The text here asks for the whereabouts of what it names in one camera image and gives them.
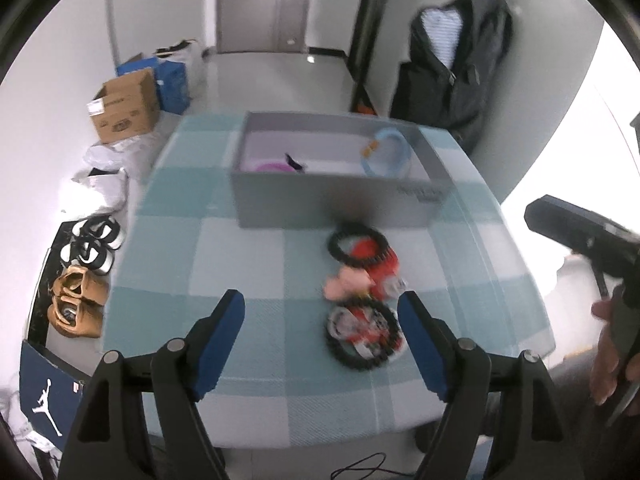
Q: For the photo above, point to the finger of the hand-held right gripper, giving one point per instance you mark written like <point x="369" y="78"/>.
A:
<point x="565" y="222"/>

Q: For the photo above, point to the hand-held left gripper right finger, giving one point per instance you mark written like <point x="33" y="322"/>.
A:
<point x="417" y="340"/>

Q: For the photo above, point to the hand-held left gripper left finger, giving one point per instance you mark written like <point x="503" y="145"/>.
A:
<point x="220" y="340"/>

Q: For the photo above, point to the red tag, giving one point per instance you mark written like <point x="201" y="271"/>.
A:
<point x="372" y="341"/>

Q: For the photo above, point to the red round ornament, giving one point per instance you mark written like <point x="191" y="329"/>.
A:
<point x="375" y="265"/>

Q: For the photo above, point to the pink charm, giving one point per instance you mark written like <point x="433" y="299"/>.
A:
<point x="345" y="285"/>

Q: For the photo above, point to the grey cardboard box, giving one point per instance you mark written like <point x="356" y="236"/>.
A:
<point x="300" y="200"/>

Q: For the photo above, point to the person's right hand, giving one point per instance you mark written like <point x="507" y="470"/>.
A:
<point x="607" y="360"/>

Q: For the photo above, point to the brown shoe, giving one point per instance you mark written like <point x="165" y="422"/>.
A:
<point x="75" y="317"/>
<point x="82" y="285"/>

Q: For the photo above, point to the black and white sneaker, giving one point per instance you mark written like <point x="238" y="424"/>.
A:
<point x="87" y="255"/>
<point x="100" y="230"/>

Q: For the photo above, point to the black backpack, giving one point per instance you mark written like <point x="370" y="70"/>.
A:
<point x="450" y="95"/>

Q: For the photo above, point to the navy shoe box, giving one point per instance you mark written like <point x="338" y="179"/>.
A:
<point x="47" y="400"/>

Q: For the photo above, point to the black shoe mat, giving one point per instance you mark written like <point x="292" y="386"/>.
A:
<point x="42" y="285"/>

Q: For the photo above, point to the white plastic bag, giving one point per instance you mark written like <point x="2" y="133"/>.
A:
<point x="100" y="190"/>
<point x="130" y="152"/>

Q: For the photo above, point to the small black clip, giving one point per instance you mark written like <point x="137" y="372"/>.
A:
<point x="295" y="162"/>

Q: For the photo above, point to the striped shirt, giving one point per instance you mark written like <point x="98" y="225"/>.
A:
<point x="442" y="35"/>

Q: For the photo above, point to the orange item on floor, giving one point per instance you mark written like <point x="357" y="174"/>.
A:
<point x="366" y="107"/>

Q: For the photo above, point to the brown cardboard box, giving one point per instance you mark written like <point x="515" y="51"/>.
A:
<point x="125" y="115"/>

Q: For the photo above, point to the blue box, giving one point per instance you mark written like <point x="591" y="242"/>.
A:
<point x="135" y="65"/>
<point x="172" y="87"/>

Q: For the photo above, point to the white bag with black top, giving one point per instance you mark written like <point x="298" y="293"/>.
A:
<point x="192" y="62"/>

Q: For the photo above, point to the grey door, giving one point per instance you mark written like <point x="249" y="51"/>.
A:
<point x="260" y="5"/>

